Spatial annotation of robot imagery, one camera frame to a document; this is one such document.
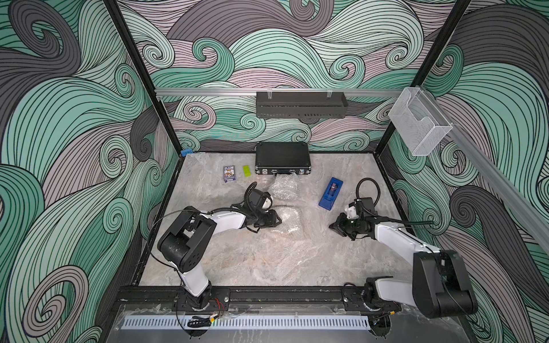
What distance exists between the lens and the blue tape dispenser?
3.18 feet

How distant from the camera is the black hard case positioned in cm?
109

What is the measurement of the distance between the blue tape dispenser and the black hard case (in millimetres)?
145
